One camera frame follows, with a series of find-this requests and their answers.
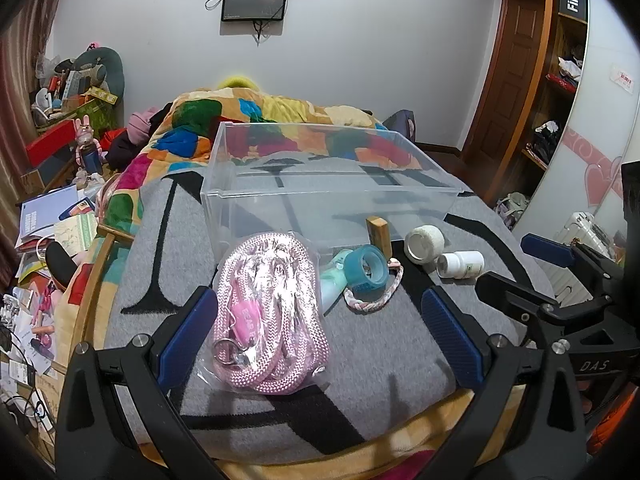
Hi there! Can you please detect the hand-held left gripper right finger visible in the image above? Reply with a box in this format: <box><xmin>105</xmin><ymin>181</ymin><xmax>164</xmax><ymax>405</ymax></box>
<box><xmin>414</xmin><ymin>286</ymin><xmax>587</xmax><ymax>480</ymax></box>

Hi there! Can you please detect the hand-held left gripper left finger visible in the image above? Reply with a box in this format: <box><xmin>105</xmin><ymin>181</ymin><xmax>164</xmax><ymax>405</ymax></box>
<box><xmin>55</xmin><ymin>285</ymin><xmax>236</xmax><ymax>480</ymax></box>

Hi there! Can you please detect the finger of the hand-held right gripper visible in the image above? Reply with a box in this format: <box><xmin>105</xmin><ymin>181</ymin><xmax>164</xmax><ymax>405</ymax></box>
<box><xmin>520</xmin><ymin>233</ymin><xmax>627</xmax><ymax>302</ymax></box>
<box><xmin>474</xmin><ymin>271</ymin><xmax>572</xmax><ymax>332</ymax></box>

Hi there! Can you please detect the white pill bottle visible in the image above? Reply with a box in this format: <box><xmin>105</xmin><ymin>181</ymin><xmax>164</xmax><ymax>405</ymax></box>
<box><xmin>435</xmin><ymin>250</ymin><xmax>485</xmax><ymax>280</ymax></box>

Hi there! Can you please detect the grey bag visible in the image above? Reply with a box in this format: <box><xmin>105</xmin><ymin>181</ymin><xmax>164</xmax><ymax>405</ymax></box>
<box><xmin>494</xmin><ymin>192</ymin><xmax>532</xmax><ymax>232</ymax></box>

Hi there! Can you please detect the grey black patterned blanket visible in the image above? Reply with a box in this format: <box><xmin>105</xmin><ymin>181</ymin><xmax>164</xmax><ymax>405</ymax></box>
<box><xmin>102</xmin><ymin>152</ymin><xmax>557</xmax><ymax>467</ymax></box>

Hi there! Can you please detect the white bandage roll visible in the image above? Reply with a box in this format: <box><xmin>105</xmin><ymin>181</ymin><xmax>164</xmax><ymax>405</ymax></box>
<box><xmin>403</xmin><ymin>225</ymin><xmax>446</xmax><ymax>265</ymax></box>

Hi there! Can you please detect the teal tape roll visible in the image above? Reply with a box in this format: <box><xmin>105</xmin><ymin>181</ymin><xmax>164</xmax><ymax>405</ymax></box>
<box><xmin>344</xmin><ymin>245</ymin><xmax>390</xmax><ymax>295</ymax></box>

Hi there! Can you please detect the wooden stamp block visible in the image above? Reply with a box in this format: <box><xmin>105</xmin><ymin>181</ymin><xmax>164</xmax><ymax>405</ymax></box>
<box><xmin>365</xmin><ymin>216</ymin><xmax>391</xmax><ymax>257</ymax></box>

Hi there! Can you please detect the pale teal tube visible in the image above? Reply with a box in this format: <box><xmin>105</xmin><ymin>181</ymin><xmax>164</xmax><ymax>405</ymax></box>
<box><xmin>320</xmin><ymin>250</ymin><xmax>359</xmax><ymax>314</ymax></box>

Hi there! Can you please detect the white wardrobe door with hearts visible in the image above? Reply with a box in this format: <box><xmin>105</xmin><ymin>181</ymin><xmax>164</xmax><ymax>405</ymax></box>
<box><xmin>512</xmin><ymin>0</ymin><xmax>640</xmax><ymax>233</ymax></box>

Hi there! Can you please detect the black round paddle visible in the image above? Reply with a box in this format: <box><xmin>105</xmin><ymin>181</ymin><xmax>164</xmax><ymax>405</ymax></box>
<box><xmin>44</xmin><ymin>241</ymin><xmax>79</xmax><ymax>292</ymax></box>

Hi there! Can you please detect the wooden shelf unit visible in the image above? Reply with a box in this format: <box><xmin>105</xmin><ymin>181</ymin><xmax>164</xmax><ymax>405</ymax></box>
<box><xmin>520</xmin><ymin>0</ymin><xmax>590</xmax><ymax>173</ymax></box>

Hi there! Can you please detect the brown wooden door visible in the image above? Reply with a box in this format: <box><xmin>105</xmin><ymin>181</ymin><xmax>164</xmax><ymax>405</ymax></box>
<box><xmin>461</xmin><ymin>0</ymin><xmax>557</xmax><ymax>163</ymax></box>

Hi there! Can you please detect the blue white booklet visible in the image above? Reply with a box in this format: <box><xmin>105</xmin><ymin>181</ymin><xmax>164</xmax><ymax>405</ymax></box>
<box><xmin>17</xmin><ymin>186</ymin><xmax>80</xmax><ymax>242</ymax></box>

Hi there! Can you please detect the dark blue bag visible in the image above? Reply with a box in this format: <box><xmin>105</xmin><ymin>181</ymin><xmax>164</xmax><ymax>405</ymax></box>
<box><xmin>382</xmin><ymin>109</ymin><xmax>417</xmax><ymax>142</ymax></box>

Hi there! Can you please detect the clear plastic storage box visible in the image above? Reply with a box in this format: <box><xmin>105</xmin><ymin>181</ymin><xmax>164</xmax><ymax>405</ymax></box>
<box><xmin>200</xmin><ymin>121</ymin><xmax>474</xmax><ymax>262</ymax></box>

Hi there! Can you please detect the pink knitted hat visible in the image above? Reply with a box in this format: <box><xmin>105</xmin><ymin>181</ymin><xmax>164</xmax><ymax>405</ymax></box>
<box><xmin>127</xmin><ymin>107</ymin><xmax>159</xmax><ymax>144</ymax></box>

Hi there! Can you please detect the colourful patchwork quilt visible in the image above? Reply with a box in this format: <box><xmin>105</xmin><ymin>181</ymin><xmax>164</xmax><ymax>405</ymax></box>
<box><xmin>101</xmin><ymin>87</ymin><xmax>427</xmax><ymax>233</ymax></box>

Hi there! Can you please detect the pink rabbit toy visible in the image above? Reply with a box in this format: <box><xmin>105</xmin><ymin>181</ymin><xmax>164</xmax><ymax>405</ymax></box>
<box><xmin>73</xmin><ymin>114</ymin><xmax>107</xmax><ymax>162</ymax></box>

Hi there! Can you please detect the red box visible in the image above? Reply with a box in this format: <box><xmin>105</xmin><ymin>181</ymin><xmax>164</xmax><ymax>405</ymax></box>
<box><xmin>25</xmin><ymin>120</ymin><xmax>77</xmax><ymax>167</ymax></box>

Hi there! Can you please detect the green cardboard box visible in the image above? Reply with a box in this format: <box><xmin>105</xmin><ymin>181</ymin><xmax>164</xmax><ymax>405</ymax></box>
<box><xmin>59</xmin><ymin>96</ymin><xmax>120</xmax><ymax>135</ymax></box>

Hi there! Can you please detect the black printed box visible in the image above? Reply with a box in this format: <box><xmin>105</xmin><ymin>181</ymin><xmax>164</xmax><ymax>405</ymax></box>
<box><xmin>556</xmin><ymin>0</ymin><xmax>587</xmax><ymax>24</ymax></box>

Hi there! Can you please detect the yellow plush toy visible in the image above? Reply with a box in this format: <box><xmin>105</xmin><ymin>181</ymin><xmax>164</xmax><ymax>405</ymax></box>
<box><xmin>217</xmin><ymin>75</ymin><xmax>262</xmax><ymax>92</ymax></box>

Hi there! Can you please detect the grey neck pillow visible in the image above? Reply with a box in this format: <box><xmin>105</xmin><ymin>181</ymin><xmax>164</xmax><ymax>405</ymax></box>
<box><xmin>74</xmin><ymin>47</ymin><xmax>126</xmax><ymax>107</ymax></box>

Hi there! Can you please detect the brown curtain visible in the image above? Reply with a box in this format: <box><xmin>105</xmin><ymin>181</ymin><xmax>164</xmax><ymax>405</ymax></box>
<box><xmin>0</xmin><ymin>0</ymin><xmax>77</xmax><ymax>266</ymax></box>

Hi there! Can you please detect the pink white braided bracelet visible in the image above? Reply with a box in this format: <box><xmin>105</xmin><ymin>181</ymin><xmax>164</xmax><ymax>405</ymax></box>
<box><xmin>343</xmin><ymin>258</ymin><xmax>405</xmax><ymax>314</ymax></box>

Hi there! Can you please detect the wooden bed frame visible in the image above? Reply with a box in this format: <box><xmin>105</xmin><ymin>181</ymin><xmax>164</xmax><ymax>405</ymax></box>
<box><xmin>74</xmin><ymin>224</ymin><xmax>137</xmax><ymax>352</ymax></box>

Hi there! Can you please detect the pink rope in plastic bag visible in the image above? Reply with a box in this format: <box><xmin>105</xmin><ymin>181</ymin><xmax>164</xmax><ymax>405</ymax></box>
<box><xmin>196</xmin><ymin>232</ymin><xmax>334</xmax><ymax>397</ymax></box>

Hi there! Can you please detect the small black wall screen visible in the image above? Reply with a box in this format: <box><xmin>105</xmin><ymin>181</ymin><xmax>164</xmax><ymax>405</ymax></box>
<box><xmin>221</xmin><ymin>0</ymin><xmax>290</xmax><ymax>23</ymax></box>

